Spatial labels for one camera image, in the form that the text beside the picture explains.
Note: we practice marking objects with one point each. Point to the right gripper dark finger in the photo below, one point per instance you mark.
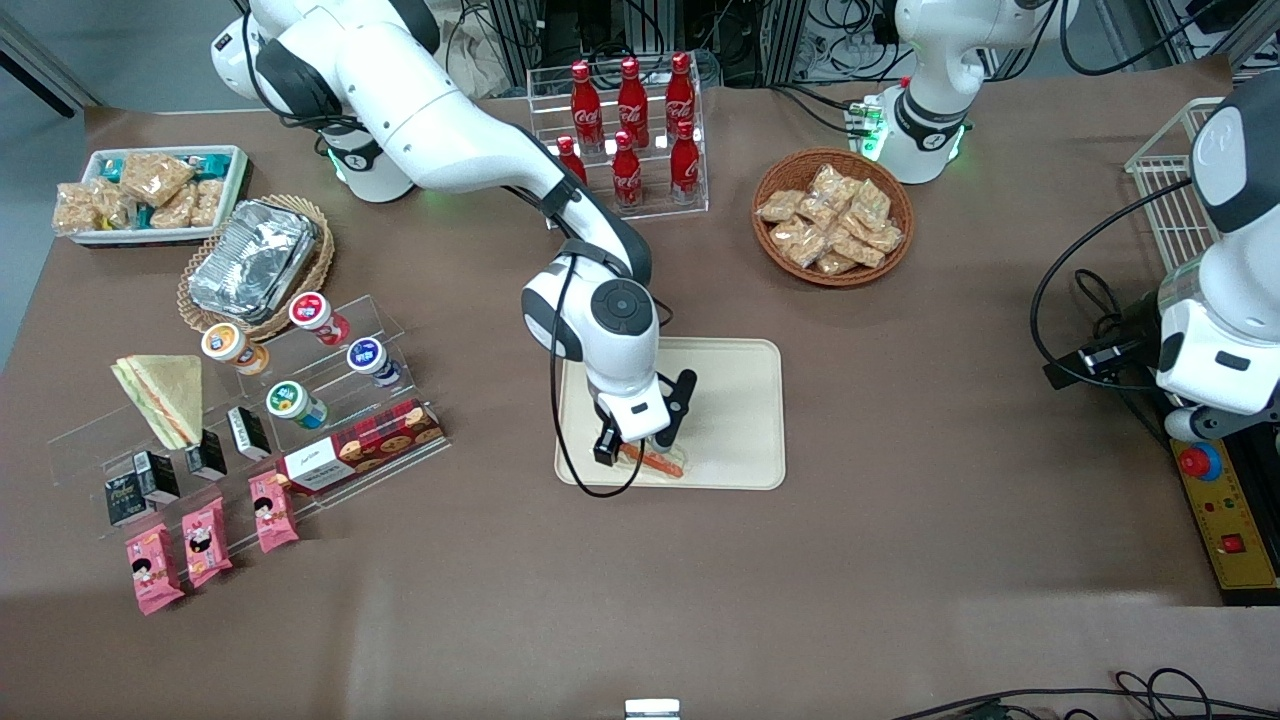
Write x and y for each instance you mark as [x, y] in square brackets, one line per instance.
[686, 390]
[606, 448]

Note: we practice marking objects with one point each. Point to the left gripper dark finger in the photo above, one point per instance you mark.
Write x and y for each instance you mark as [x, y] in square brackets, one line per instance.
[1240, 424]
[1184, 425]

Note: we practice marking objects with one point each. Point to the sandwich orange filling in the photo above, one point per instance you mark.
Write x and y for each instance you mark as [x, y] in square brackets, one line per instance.
[655, 464]

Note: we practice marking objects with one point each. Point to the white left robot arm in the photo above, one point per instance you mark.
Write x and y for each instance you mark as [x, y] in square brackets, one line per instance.
[930, 60]

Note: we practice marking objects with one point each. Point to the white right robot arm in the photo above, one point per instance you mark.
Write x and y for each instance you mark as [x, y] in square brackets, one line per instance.
[430, 130]

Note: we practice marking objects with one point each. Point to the beige plastic tray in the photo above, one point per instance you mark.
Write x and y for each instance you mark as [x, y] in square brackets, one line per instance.
[740, 400]

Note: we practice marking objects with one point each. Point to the wrapped sandwich ham lettuce filling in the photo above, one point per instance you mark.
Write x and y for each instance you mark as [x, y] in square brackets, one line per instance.
[165, 395]

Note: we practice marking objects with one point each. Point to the yellow emergency stop box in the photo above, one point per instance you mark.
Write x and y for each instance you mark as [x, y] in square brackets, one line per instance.
[1235, 520]

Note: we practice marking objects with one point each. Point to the round brown wicker basket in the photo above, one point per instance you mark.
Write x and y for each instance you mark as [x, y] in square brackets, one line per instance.
[770, 255]

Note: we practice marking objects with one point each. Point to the clear acrylic bottle rack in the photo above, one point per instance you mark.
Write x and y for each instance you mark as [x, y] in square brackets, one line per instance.
[660, 215]

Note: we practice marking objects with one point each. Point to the clear packet puffed snack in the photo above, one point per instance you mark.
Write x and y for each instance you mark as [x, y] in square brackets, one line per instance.
[872, 205]
[818, 212]
[797, 242]
[173, 213]
[115, 205]
[882, 238]
[75, 210]
[155, 178]
[780, 205]
[857, 250]
[835, 185]
[207, 202]
[835, 264]

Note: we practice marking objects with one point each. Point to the red cola bottle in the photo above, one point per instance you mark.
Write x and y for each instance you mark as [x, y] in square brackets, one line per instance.
[680, 95]
[570, 158]
[685, 165]
[632, 100]
[586, 110]
[626, 180]

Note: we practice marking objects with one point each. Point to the red plaid cookie box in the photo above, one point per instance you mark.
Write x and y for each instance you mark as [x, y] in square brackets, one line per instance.
[370, 440]

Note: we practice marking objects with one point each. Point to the blue lid yogurt cup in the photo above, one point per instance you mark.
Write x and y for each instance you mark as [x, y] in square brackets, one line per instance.
[368, 356]

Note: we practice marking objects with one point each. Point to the clear acrylic tiered stand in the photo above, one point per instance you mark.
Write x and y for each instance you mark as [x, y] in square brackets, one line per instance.
[380, 320]

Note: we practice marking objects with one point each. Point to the small silver metal block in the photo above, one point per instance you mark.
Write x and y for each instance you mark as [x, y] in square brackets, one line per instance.
[652, 710]

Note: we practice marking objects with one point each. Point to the brown table cover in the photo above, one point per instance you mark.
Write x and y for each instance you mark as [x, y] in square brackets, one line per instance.
[900, 550]

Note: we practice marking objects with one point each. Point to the green lid yogurt cup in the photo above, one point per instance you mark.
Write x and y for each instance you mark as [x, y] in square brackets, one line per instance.
[287, 400]

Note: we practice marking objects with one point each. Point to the red lid yogurt cup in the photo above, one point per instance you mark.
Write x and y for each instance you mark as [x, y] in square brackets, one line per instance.
[312, 312]

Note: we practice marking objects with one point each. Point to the oval brown wicker basket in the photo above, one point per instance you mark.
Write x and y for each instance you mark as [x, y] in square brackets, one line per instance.
[320, 270]

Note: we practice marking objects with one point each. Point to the pink snack packet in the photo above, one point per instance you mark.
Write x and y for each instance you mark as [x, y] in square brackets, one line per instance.
[153, 570]
[272, 512]
[206, 542]

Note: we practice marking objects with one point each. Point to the background equipment rack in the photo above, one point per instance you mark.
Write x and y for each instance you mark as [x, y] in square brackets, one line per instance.
[760, 40]

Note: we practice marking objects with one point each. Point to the small black carton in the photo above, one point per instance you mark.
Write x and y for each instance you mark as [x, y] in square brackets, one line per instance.
[125, 500]
[248, 432]
[207, 455]
[158, 478]

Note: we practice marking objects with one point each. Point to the crumpled beige cloth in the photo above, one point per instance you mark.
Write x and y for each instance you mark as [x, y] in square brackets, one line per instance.
[485, 65]

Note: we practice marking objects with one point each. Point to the orange lid yogurt cup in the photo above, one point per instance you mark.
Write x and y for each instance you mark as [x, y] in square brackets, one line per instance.
[225, 343]

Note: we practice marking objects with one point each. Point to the stacked silver foil containers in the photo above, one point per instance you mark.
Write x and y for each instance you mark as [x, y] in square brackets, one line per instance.
[250, 260]

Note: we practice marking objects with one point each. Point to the white rectangular plastic bin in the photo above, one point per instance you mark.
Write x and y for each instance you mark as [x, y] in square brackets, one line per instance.
[235, 185]

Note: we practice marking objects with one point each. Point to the teal snack packet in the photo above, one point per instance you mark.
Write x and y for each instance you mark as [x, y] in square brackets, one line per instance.
[212, 163]
[110, 170]

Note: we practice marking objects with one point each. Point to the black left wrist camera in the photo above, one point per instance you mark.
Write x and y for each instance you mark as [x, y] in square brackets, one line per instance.
[1110, 358]

